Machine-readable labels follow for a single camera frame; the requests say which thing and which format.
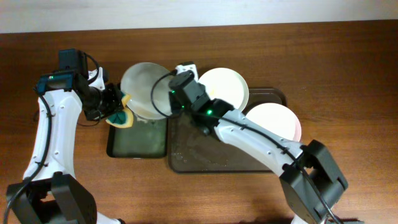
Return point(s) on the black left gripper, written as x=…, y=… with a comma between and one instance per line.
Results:
x=114, y=90

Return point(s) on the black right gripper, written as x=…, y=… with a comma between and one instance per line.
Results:
x=177, y=106

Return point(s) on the green and yellow sponge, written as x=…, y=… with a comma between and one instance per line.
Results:
x=123, y=118

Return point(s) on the pale blue plate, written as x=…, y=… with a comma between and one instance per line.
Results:
x=148, y=89

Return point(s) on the cream white plate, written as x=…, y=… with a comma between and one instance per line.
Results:
x=227, y=85

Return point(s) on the pink white plate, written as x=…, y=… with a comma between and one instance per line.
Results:
x=278, y=119

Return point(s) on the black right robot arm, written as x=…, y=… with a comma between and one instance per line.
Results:
x=310, y=178

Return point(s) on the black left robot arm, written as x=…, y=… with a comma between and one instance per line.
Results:
x=49, y=191

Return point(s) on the black rectangular water tray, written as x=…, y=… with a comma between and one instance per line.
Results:
x=145, y=139

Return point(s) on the brown serving tray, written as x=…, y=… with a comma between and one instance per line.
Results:
x=190, y=151

